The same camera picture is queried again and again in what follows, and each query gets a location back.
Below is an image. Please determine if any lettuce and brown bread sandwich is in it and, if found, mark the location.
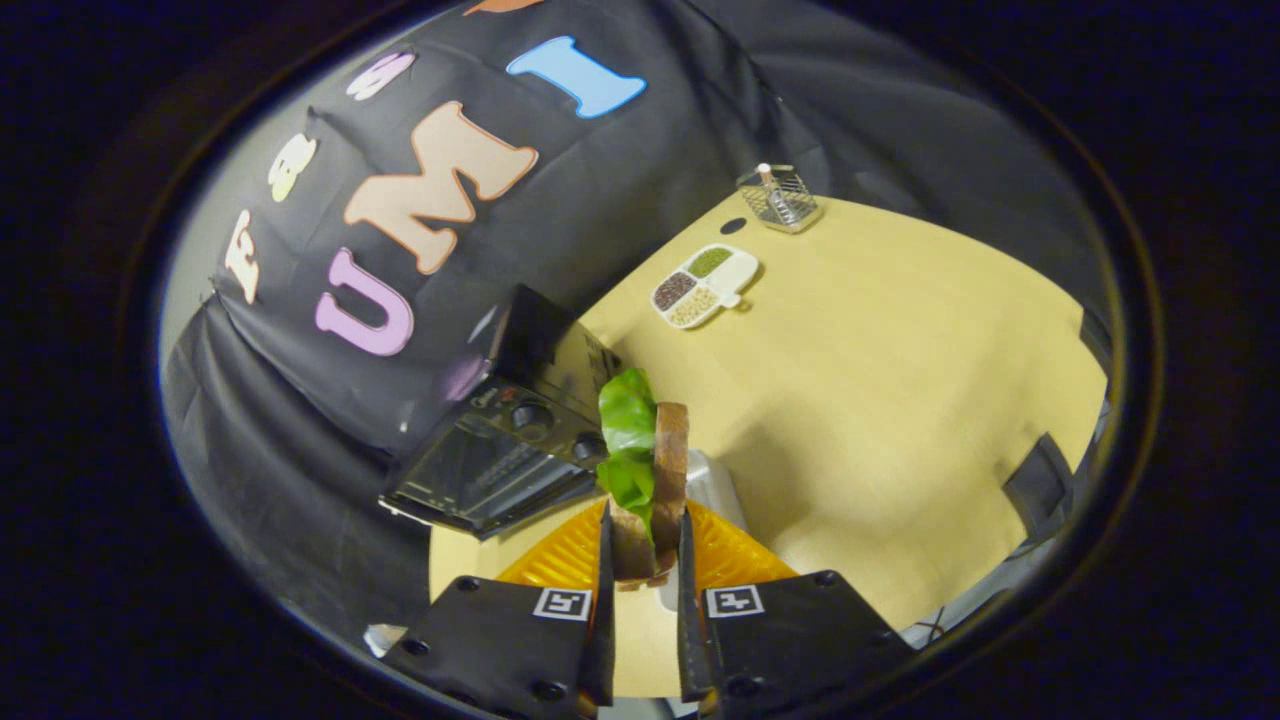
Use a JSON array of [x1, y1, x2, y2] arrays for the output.
[[597, 368, 692, 591]]

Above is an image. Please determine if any black backdrop cloth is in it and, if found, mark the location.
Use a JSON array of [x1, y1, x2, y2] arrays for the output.
[[160, 0, 1113, 641]]

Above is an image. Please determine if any silver wire basket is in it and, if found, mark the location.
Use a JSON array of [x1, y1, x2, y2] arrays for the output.
[[737, 163, 824, 236]]

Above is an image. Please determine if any white divided dish of grains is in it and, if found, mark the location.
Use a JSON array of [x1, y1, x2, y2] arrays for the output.
[[650, 243, 762, 331]]

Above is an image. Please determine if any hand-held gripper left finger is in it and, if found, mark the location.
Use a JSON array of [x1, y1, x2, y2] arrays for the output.
[[385, 500, 617, 717]]

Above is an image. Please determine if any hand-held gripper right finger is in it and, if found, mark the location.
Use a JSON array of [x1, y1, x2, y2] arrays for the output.
[[677, 499, 917, 713]]

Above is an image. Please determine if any black toaster oven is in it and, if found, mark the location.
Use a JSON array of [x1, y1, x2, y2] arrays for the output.
[[378, 285, 627, 542]]

